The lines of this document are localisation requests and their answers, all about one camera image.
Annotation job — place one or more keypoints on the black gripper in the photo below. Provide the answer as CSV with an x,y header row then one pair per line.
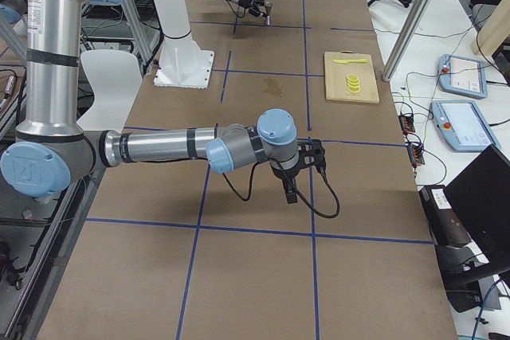
x,y
285,173
247,2

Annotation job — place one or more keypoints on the steel jigger measuring cup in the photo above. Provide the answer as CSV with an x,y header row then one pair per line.
x,y
268,8

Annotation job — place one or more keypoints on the yellow plastic knife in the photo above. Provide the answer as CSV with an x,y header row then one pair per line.
x,y
350,61

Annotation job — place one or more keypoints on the bamboo cutting board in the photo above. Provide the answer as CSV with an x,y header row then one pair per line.
x,y
336,82

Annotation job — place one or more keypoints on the white plastic chair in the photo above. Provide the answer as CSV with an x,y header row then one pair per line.
x,y
115,79

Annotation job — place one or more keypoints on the black box device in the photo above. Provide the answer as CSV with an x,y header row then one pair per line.
x,y
446,227

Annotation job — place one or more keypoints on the near teach pendant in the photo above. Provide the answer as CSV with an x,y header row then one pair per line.
x,y
462,125

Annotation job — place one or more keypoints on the teach pendant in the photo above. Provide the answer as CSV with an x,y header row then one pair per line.
x,y
462,76
462,125

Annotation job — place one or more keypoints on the black monitor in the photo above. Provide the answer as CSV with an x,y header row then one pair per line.
x,y
479,196

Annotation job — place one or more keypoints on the far teach pendant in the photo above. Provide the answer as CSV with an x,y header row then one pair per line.
x,y
462,76

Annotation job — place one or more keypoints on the aluminium frame post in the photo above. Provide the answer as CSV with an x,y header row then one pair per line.
x,y
411,23

